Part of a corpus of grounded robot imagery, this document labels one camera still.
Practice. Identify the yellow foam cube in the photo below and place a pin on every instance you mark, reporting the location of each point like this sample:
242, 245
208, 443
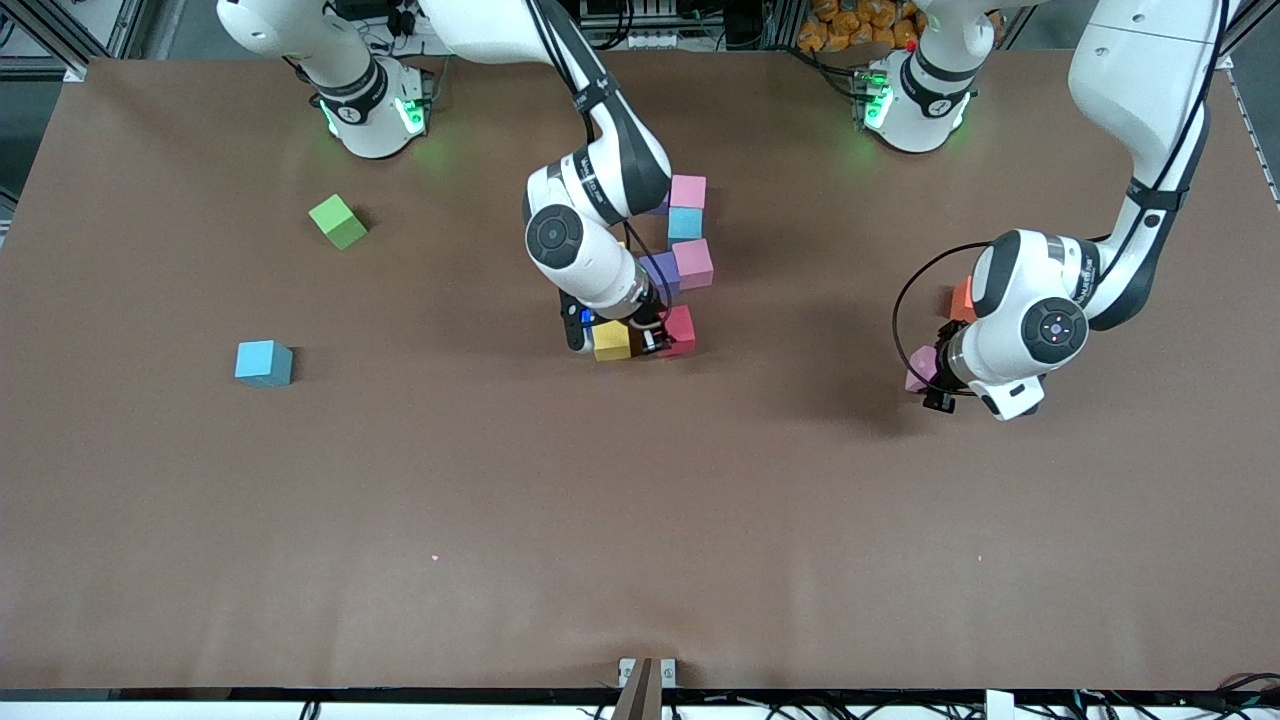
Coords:
612, 345

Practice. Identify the aluminium frame profile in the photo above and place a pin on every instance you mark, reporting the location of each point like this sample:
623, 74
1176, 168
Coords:
1218, 55
128, 25

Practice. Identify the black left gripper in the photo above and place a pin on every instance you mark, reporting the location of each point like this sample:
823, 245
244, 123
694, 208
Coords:
942, 366

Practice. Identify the pink foam cube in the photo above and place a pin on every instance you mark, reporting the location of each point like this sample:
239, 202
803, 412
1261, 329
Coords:
693, 264
688, 190
920, 368

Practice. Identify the aluminium frame post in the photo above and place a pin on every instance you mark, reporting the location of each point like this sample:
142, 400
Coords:
782, 25

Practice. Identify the red foam cube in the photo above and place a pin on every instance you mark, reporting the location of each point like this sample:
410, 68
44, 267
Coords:
682, 330

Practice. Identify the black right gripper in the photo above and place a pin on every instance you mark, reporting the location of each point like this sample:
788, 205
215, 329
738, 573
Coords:
650, 321

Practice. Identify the bag of orange fruits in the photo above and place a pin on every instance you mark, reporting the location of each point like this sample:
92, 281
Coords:
850, 25

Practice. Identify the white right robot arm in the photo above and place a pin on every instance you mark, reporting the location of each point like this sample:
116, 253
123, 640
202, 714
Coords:
590, 260

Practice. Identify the orange foam cube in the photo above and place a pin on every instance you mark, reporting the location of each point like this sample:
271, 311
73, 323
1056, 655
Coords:
962, 300

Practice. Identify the green foam cube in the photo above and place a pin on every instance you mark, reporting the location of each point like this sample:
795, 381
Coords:
338, 222

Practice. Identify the light blue foam cube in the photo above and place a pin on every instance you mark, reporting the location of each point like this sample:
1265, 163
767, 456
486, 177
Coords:
685, 223
262, 362

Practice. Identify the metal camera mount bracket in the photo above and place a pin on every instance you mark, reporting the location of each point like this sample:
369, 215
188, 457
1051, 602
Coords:
645, 690

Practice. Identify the brown table cover sheet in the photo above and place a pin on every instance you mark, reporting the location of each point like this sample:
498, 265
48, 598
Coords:
640, 550

